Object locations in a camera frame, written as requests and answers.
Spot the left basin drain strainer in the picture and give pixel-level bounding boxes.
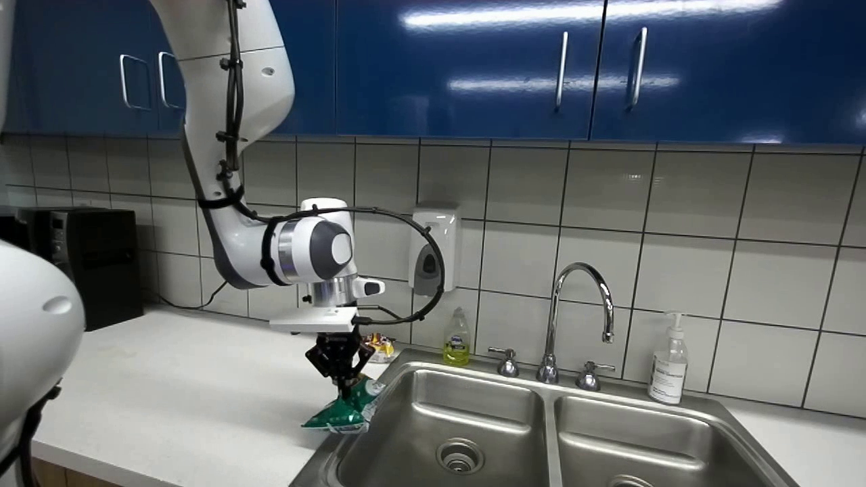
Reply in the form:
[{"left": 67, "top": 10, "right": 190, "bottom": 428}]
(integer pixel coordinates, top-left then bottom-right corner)
[{"left": 608, "top": 474, "right": 654, "bottom": 487}]

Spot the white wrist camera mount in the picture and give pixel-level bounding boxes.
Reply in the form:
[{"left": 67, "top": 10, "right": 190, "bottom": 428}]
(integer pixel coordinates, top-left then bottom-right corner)
[{"left": 270, "top": 277, "right": 385, "bottom": 335}]

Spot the blue upper cabinet door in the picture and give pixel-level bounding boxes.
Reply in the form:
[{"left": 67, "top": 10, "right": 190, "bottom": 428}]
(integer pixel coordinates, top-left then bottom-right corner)
[{"left": 274, "top": 0, "right": 605, "bottom": 142}]

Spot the blue right cabinet door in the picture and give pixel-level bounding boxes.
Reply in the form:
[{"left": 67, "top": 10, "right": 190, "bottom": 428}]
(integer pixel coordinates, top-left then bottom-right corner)
[{"left": 592, "top": 0, "right": 866, "bottom": 147}]

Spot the right basin drain strainer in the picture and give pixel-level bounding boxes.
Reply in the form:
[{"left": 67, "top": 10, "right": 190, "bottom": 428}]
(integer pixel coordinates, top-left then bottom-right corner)
[{"left": 435, "top": 439, "right": 484, "bottom": 477}]

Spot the black coffee maker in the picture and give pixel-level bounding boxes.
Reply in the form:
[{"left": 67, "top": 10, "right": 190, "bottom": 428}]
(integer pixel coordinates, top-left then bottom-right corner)
[{"left": 0, "top": 209, "right": 143, "bottom": 330}]

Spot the chrome faucet handle knob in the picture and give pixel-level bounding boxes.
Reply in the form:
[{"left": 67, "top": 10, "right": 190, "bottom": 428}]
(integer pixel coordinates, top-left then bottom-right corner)
[{"left": 577, "top": 361, "right": 601, "bottom": 392}]

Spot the black power cord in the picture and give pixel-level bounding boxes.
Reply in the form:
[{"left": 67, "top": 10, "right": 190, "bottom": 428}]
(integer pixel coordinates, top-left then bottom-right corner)
[{"left": 198, "top": 280, "right": 229, "bottom": 311}]

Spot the basin drain strainer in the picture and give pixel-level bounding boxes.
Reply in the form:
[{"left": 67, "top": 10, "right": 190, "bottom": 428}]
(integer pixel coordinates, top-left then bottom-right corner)
[
  {"left": 435, "top": 439, "right": 484, "bottom": 477},
  {"left": 608, "top": 474, "right": 654, "bottom": 487}
]

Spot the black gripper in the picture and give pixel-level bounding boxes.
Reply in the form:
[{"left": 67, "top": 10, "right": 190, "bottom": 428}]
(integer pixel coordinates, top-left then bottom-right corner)
[{"left": 305, "top": 332, "right": 371, "bottom": 397}]

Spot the yellow dish soap bottle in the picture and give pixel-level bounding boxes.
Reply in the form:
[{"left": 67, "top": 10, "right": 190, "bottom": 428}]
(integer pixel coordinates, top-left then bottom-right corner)
[{"left": 440, "top": 308, "right": 470, "bottom": 366}]

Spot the blue cabinet door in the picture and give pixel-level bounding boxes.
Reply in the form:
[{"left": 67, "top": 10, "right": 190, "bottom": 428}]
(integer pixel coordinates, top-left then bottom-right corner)
[
  {"left": 6, "top": 0, "right": 185, "bottom": 139},
  {"left": 274, "top": 0, "right": 605, "bottom": 142},
  {"left": 592, "top": 0, "right": 866, "bottom": 147}
]

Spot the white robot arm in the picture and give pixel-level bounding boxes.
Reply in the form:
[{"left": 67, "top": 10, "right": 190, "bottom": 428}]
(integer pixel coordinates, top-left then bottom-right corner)
[{"left": 0, "top": 0, "right": 359, "bottom": 487}]

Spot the stainless steel double sink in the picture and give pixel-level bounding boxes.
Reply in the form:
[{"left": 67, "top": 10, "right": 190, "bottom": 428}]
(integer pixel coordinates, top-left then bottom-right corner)
[{"left": 289, "top": 353, "right": 799, "bottom": 487}]

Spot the white wall soap dispenser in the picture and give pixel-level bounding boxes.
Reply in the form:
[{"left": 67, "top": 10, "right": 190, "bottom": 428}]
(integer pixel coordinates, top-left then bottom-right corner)
[{"left": 408, "top": 209, "right": 458, "bottom": 296}]

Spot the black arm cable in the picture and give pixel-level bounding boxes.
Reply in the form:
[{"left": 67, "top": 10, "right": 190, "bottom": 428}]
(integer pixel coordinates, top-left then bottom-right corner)
[{"left": 214, "top": 0, "right": 447, "bottom": 330}]

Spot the green snack packet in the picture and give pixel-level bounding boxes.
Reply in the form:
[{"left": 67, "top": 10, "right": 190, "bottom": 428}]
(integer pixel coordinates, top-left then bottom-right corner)
[{"left": 305, "top": 377, "right": 382, "bottom": 432}]

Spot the chrome gooseneck faucet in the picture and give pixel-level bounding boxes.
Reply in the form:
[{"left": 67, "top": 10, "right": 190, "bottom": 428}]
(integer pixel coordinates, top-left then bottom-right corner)
[{"left": 535, "top": 263, "right": 613, "bottom": 384}]

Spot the clear soap pump bottle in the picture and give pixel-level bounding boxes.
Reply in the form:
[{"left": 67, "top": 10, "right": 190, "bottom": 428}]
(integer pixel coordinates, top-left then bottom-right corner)
[{"left": 650, "top": 315, "right": 687, "bottom": 405}]

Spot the blue left cabinet door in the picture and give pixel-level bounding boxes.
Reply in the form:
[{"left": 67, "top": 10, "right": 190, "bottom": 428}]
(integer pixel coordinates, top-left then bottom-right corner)
[{"left": 6, "top": 0, "right": 185, "bottom": 139}]

